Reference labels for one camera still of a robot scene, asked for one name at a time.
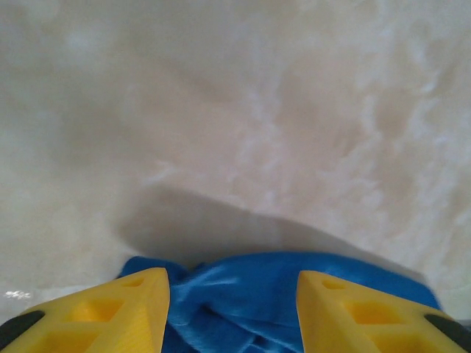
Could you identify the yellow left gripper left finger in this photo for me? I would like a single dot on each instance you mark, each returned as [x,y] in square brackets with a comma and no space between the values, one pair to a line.
[92,323]

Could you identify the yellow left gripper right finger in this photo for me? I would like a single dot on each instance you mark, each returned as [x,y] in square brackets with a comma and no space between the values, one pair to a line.
[368,323]

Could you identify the blue printed t-shirt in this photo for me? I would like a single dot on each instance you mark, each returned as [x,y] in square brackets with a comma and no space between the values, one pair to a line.
[235,305]

